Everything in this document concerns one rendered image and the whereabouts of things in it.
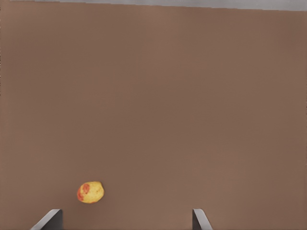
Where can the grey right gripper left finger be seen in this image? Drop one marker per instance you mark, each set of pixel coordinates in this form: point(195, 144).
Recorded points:
point(50, 221)

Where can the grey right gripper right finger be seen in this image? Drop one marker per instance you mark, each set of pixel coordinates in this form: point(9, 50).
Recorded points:
point(200, 221)

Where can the yellow potato with red patch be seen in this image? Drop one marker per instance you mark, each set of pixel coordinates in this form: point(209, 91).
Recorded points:
point(92, 192)

